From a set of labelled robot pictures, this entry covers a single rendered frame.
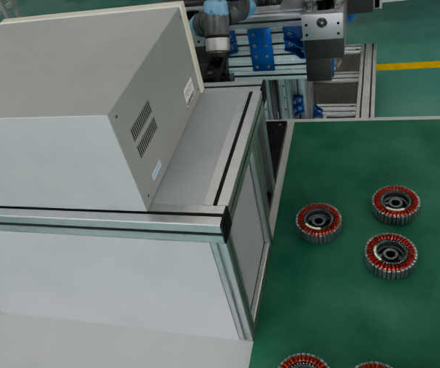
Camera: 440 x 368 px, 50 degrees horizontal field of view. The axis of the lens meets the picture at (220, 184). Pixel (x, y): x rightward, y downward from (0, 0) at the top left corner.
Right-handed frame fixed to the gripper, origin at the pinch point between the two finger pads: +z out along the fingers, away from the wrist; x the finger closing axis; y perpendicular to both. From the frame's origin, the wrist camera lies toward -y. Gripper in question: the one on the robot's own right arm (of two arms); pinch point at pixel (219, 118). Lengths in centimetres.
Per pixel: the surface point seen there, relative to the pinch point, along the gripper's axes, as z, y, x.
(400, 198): 19, -20, -53
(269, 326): 40, -52, -25
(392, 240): 26, -34, -50
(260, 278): 32, -45, -22
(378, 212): 21, -26, -47
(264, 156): 7.4, -26.3, -19.6
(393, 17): -49, 253, -64
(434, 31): -35, 228, -90
